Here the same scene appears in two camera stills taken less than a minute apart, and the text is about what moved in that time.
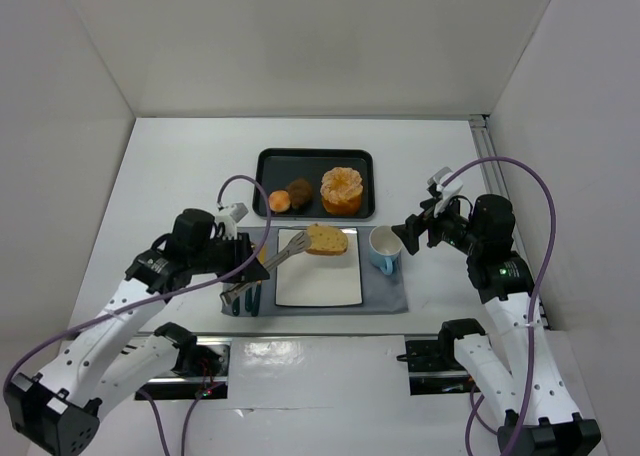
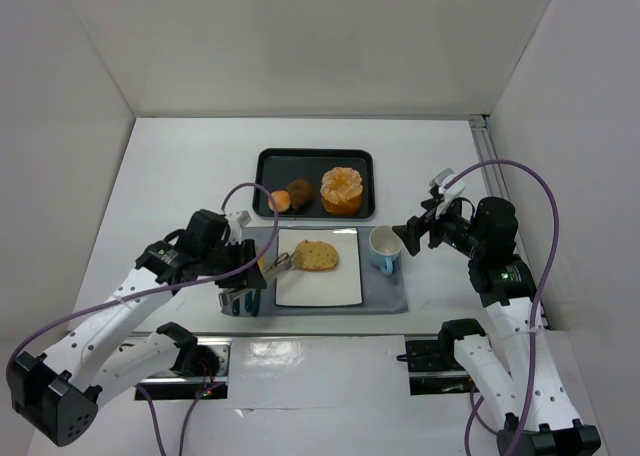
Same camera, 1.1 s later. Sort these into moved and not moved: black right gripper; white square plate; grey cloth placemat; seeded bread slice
Moved: seeded bread slice
Not moved: black right gripper; grey cloth placemat; white square plate
